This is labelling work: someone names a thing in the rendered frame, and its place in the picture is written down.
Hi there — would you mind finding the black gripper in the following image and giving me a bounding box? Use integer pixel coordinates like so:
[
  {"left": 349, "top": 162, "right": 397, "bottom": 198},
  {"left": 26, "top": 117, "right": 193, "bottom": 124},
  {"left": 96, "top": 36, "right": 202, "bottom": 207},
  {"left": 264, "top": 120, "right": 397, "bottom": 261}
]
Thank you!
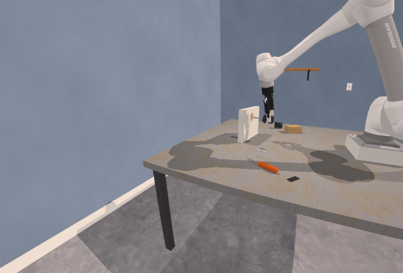
[{"left": 261, "top": 86, "right": 274, "bottom": 122}]

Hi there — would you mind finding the tan cardboard box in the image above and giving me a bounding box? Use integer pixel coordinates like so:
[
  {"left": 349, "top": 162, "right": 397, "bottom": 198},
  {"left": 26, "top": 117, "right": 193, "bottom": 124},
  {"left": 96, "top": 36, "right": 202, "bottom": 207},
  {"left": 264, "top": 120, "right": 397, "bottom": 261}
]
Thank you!
[{"left": 284, "top": 125, "right": 302, "bottom": 134}]

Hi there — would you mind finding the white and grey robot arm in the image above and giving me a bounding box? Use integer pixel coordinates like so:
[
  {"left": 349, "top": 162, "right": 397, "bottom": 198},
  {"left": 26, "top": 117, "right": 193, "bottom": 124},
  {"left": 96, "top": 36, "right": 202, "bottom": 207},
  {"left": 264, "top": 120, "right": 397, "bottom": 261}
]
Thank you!
[{"left": 256, "top": 0, "right": 403, "bottom": 148}]

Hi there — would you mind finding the orange-handled screwdriver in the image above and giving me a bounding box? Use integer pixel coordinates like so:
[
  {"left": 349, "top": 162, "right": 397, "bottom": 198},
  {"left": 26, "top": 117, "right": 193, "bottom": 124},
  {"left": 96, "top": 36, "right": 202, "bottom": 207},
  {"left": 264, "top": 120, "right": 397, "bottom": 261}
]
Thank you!
[{"left": 247, "top": 158, "right": 279, "bottom": 173}]

